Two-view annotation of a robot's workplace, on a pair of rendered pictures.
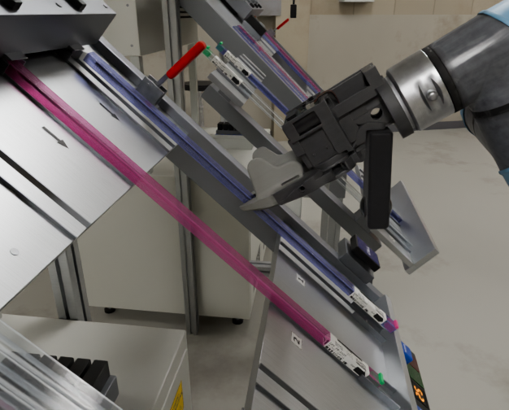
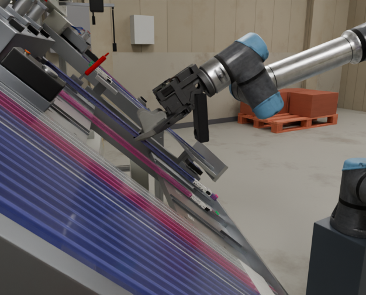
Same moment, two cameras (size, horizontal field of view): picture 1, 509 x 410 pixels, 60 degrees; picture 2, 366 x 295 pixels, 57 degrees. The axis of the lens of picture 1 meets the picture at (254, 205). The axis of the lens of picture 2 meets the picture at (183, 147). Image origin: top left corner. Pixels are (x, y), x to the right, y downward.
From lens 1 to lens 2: 0.30 m
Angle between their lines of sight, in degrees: 20
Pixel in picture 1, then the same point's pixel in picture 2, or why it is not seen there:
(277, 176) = (154, 119)
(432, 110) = (222, 82)
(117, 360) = not seen: hidden behind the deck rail
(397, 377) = (223, 215)
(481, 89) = (240, 72)
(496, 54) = (244, 57)
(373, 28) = (155, 61)
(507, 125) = (252, 87)
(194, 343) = not seen: hidden behind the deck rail
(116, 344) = not seen: hidden behind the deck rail
